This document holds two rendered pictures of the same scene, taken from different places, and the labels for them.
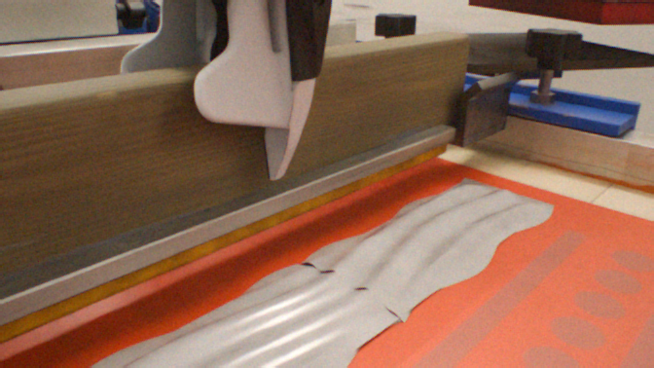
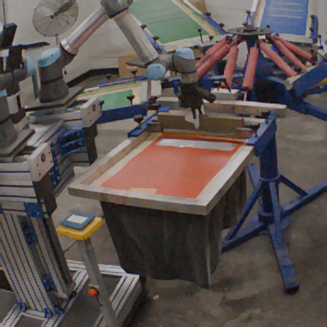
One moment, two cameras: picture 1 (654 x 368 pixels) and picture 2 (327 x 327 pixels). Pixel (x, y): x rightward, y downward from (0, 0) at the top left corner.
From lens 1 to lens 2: 2.29 m
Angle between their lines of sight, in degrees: 71
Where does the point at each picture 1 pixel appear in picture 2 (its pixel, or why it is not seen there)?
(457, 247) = (208, 146)
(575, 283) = (207, 153)
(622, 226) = (227, 155)
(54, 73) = (215, 106)
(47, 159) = (176, 119)
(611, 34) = not seen: outside the picture
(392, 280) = (197, 144)
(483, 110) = (243, 133)
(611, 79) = not seen: outside the picture
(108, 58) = (224, 105)
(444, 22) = not seen: outside the picture
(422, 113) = (230, 129)
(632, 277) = (211, 156)
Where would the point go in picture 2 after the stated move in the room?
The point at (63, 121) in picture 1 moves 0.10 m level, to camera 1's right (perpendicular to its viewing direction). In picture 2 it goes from (177, 117) to (184, 123)
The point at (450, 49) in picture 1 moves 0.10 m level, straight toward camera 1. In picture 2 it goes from (235, 120) to (212, 123)
